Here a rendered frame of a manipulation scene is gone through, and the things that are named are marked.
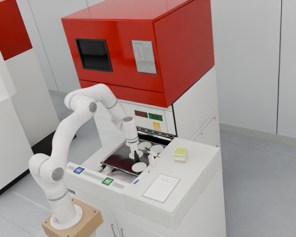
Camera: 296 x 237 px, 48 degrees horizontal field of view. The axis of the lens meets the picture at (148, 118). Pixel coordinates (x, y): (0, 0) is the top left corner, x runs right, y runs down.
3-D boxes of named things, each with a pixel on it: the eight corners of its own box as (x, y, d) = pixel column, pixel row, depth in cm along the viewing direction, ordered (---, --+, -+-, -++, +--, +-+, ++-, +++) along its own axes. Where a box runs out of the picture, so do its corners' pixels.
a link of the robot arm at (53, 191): (54, 203, 178) (39, 169, 166) (35, 192, 189) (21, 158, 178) (72, 190, 185) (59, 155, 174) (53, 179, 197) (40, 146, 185)
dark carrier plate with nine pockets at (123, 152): (131, 137, 259) (131, 136, 259) (168, 146, 240) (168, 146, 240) (103, 162, 237) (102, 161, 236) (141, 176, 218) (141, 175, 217)
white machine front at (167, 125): (99, 129, 292) (88, 89, 271) (179, 151, 246) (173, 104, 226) (97, 131, 289) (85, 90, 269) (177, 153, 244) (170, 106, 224)
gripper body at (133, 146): (126, 135, 227) (129, 148, 233) (127, 143, 218) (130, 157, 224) (136, 133, 227) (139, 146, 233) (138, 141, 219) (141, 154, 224)
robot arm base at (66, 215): (59, 235, 182) (49, 211, 174) (45, 218, 196) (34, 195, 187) (89, 215, 192) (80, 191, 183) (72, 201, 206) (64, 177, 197)
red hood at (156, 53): (136, 57, 315) (123, -8, 285) (214, 64, 270) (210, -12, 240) (81, 92, 266) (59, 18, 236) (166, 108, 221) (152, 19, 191)
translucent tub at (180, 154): (177, 155, 218) (176, 146, 215) (188, 156, 216) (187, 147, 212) (174, 162, 212) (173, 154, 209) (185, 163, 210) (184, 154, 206)
